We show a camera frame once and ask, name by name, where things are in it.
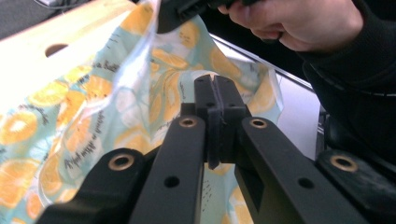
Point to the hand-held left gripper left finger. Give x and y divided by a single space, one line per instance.
204 105

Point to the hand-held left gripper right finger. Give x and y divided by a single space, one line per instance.
232 102

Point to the floral yellow tote bag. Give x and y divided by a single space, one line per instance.
93 109

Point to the white table mat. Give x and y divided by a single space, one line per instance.
295 109

